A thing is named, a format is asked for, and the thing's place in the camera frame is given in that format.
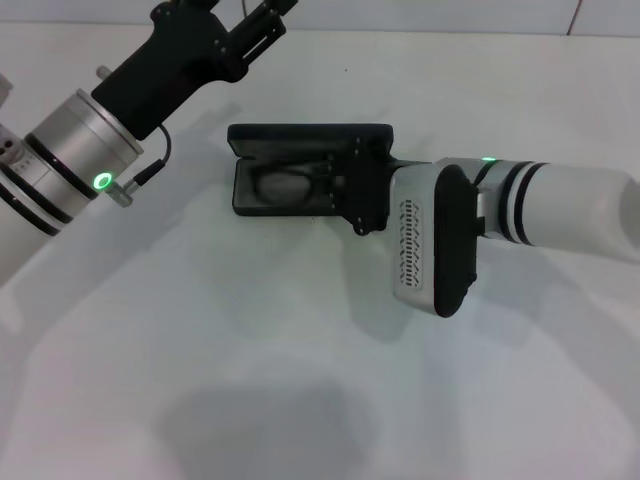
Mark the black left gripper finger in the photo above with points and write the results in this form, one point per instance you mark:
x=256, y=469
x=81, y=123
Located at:
x=262, y=27

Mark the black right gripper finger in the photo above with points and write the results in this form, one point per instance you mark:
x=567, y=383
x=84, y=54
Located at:
x=345, y=157
x=345, y=202

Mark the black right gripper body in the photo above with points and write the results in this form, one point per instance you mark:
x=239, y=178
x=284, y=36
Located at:
x=372, y=190

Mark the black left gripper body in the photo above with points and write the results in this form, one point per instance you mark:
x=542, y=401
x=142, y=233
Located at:
x=175, y=65

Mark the black glasses case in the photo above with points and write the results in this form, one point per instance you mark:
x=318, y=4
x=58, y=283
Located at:
x=300, y=135

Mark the black oval glasses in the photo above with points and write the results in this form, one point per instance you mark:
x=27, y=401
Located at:
x=280, y=185

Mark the silver plug on left gripper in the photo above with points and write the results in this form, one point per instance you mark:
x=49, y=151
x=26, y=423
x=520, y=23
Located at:
x=105, y=72

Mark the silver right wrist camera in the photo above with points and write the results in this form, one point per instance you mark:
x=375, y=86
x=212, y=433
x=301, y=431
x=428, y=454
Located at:
x=415, y=225

